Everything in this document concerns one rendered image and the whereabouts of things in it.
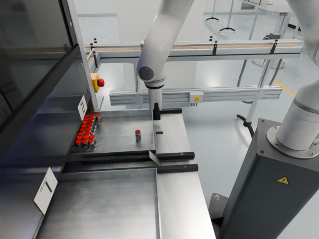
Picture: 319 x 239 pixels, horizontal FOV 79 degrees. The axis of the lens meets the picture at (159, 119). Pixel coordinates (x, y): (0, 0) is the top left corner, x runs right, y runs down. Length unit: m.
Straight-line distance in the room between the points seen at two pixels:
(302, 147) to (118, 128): 0.73
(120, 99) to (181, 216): 1.37
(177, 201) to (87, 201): 0.27
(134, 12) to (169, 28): 1.53
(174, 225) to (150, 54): 0.48
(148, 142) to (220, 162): 1.25
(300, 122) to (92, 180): 0.74
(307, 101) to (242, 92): 1.21
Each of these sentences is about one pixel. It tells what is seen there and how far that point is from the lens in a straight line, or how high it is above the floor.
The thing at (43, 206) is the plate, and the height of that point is 1.01.
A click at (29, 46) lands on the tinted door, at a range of 0.53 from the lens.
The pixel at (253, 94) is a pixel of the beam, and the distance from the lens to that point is 2.04.
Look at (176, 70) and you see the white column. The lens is 2.34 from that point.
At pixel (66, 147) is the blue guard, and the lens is 0.63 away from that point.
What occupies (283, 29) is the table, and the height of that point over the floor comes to 0.63.
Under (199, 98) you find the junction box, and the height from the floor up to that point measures 0.50.
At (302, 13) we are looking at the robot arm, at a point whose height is 1.33.
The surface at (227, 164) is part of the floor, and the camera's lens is 1.94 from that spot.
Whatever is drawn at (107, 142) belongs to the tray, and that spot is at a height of 0.88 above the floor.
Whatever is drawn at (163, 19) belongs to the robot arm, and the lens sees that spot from 0.64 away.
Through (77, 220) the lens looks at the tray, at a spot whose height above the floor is 0.88.
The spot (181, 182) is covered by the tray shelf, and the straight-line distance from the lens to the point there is 0.66.
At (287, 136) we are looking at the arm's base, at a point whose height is 0.92.
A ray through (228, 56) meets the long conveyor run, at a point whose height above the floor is 0.87.
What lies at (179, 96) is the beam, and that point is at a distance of 1.81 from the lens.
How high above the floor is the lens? 1.42
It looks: 37 degrees down
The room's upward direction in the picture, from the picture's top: straight up
